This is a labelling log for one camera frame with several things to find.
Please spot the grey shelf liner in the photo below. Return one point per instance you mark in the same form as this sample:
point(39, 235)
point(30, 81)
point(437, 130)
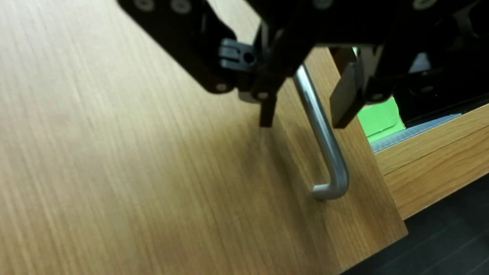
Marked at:
point(406, 133)

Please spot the green snack box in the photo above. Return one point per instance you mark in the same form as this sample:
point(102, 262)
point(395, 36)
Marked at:
point(380, 119)

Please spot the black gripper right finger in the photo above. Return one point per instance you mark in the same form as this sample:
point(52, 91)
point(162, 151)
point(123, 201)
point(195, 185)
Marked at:
point(351, 85)

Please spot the wooden cabinet door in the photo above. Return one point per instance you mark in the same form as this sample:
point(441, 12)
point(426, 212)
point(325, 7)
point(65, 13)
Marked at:
point(126, 168)

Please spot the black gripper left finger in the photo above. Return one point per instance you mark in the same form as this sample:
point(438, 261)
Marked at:
point(203, 55)

